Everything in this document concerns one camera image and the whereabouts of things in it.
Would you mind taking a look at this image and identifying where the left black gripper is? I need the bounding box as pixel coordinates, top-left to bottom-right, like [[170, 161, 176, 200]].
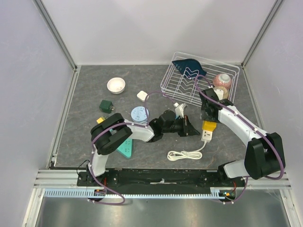
[[163, 115, 200, 137]]

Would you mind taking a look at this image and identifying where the white power strip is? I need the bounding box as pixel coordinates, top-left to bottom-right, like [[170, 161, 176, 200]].
[[201, 130, 213, 143]]

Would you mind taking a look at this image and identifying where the yellow plug adapter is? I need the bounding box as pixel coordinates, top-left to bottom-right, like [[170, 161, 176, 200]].
[[202, 121, 217, 132]]

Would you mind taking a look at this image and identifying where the round light blue socket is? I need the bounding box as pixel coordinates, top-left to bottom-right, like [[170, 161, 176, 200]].
[[131, 106, 149, 125]]

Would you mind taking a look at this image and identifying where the white plug adapter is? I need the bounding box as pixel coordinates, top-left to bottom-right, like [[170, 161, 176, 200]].
[[136, 90, 148, 102]]

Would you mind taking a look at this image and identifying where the teal triangular power strip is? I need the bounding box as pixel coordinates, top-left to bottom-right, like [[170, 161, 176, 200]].
[[117, 139, 133, 159]]

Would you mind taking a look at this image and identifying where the dark green cube plug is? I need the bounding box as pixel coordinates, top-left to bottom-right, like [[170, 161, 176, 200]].
[[99, 100, 114, 114]]

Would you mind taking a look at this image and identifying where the yellow cube plug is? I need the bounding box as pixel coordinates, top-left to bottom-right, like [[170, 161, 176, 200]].
[[97, 116, 107, 124]]

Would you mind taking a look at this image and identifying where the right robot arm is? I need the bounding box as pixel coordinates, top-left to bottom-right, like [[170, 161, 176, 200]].
[[199, 88, 285, 186]]

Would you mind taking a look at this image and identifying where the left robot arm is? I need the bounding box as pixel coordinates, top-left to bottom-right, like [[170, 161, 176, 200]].
[[87, 110, 200, 186]]

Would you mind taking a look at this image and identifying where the beige ceramic bowl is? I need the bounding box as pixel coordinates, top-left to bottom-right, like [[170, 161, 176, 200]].
[[214, 86, 229, 99]]

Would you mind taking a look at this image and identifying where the pink patterned bowl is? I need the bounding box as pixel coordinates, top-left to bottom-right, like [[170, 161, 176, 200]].
[[213, 73, 232, 89]]

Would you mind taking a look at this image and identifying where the dark blue leaf plate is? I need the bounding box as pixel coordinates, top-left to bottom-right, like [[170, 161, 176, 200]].
[[172, 59, 207, 80]]

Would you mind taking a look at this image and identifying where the white ceramic bowl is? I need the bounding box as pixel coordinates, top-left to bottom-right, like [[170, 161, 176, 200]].
[[107, 78, 125, 95]]

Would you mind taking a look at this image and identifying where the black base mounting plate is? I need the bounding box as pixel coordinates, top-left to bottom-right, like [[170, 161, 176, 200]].
[[78, 167, 247, 193]]

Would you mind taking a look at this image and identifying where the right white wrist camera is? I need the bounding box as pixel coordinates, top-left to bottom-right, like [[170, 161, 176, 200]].
[[207, 87, 224, 101]]

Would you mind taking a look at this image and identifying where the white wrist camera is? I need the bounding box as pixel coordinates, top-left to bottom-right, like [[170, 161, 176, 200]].
[[174, 102, 187, 119], [207, 87, 224, 101]]

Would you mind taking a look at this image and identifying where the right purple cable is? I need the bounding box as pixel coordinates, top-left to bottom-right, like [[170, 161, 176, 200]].
[[194, 74, 285, 205]]

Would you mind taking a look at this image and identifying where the purple cable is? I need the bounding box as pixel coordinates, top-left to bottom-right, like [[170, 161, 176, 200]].
[[194, 74, 285, 205], [89, 91, 180, 205]]

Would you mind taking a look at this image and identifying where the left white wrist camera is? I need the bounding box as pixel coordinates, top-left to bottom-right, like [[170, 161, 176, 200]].
[[174, 102, 187, 119]]

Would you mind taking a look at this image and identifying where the white coiled power cord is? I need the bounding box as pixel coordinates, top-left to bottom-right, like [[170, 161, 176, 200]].
[[167, 141, 206, 162]]

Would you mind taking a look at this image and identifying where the white wire dish rack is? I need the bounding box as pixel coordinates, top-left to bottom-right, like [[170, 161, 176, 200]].
[[160, 52, 240, 106]]

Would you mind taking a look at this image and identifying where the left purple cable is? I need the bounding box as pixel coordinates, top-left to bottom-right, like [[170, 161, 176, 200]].
[[89, 91, 180, 205]]

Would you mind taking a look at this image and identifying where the light blue cable duct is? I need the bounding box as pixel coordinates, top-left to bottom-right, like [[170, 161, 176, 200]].
[[73, 188, 237, 199]]

